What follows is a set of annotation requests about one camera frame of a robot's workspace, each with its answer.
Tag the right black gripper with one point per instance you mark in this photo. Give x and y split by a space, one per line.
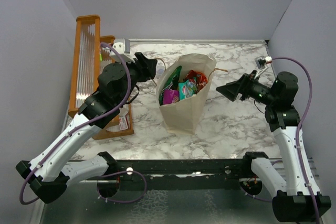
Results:
243 86

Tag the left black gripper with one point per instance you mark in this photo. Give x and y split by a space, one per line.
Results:
145 67

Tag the teal snack packet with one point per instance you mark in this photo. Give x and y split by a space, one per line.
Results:
187 89

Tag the beige paper bag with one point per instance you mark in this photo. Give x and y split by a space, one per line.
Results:
183 117

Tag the green crisps bag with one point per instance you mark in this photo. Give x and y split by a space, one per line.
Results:
173 80

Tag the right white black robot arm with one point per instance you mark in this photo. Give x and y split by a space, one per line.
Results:
296 197

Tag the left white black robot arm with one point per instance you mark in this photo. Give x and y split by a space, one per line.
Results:
51 172

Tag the small clear plastic cup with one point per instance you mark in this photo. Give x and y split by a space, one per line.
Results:
159 72

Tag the red snack packet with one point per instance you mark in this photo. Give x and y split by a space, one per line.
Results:
199 77

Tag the magenta snack packet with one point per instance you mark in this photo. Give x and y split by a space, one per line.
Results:
170 96

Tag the wooden tiered display rack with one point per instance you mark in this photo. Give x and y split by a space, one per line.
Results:
87 62

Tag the red white label card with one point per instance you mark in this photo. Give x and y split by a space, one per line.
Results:
124 121

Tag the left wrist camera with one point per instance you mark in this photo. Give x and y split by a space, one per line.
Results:
122 46

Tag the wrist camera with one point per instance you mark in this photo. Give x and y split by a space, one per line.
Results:
122 46
262 65

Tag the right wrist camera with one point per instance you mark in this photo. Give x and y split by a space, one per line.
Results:
262 65

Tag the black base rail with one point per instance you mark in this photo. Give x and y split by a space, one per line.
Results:
177 174

